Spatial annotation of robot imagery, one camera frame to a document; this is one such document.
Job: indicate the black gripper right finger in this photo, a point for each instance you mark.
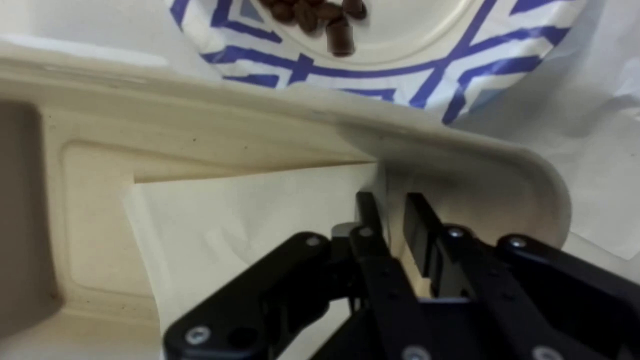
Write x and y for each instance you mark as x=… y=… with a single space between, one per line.
x=521 y=292

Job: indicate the beige foam clamshell container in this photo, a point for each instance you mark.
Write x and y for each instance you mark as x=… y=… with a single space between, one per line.
x=87 y=200

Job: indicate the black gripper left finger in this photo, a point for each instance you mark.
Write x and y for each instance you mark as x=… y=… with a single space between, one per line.
x=312 y=292

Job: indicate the brown coffee beans pile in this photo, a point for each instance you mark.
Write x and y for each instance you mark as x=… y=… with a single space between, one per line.
x=340 y=41

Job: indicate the blue patterned paper plate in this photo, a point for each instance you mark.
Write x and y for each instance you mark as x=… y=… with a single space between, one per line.
x=400 y=73

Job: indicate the white tissue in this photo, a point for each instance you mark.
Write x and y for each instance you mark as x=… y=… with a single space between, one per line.
x=233 y=212

